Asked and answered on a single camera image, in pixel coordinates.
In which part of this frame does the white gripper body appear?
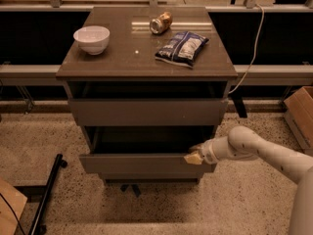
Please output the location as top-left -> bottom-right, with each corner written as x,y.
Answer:
200,139 -> 218,165

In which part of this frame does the grey drawer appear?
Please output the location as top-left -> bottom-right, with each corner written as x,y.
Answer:
68,99 -> 228,126
79,126 -> 214,174
99,172 -> 203,180

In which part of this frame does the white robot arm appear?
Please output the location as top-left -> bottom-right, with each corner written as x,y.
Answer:
184,126 -> 313,235

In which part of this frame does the brown drawer cabinet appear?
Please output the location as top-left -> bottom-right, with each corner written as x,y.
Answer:
55,5 -> 239,185

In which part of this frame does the blue snack bag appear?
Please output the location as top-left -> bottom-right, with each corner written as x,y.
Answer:
155,31 -> 209,69

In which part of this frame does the cardboard box right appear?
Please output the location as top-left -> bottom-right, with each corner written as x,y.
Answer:
284,86 -> 313,156

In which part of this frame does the cardboard box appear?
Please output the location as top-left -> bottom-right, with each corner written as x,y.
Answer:
0,177 -> 27,235
284,86 -> 313,156

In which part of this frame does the gold drink can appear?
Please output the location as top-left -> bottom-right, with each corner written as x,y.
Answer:
150,12 -> 172,34

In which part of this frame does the white ceramic bowl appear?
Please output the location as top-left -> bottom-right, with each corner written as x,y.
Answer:
73,25 -> 111,55

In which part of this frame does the black metal stand leg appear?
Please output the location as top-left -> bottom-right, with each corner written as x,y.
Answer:
16,154 -> 67,235

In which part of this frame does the cardboard box left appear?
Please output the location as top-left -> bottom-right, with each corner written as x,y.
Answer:
0,177 -> 27,235

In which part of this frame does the white cable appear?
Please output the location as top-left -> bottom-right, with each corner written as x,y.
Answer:
228,4 -> 266,95

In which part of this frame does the black cable left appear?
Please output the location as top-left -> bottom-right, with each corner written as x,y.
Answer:
0,191 -> 27,235

